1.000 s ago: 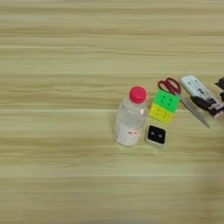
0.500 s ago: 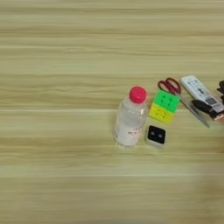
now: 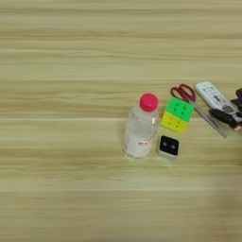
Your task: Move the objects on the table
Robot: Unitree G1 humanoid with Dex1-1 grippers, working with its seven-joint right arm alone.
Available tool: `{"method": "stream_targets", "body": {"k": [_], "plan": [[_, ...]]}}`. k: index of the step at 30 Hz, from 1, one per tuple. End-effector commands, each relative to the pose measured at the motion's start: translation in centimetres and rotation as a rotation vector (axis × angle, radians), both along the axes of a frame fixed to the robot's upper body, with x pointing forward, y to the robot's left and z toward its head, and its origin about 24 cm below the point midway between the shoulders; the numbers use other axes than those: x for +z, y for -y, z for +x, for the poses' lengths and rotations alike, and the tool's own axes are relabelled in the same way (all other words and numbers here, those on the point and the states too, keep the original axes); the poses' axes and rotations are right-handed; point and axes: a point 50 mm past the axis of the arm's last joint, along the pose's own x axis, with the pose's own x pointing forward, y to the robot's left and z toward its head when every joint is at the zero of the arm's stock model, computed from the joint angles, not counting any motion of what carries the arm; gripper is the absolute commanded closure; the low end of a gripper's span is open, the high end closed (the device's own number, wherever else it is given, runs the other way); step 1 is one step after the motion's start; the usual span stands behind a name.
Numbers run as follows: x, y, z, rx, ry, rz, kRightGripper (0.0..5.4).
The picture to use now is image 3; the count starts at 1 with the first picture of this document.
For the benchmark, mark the small black and white box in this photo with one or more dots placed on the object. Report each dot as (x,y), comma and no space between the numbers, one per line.
(169,146)

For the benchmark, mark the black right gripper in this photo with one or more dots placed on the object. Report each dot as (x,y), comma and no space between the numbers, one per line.
(238,124)

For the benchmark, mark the multicoloured puzzle cube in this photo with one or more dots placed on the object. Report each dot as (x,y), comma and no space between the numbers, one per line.
(178,110)

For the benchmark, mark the white remote control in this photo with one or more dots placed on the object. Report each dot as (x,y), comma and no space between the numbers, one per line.
(211,94)

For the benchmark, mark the clear bottle with red cap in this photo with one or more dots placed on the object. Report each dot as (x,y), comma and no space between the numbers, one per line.
(140,132)

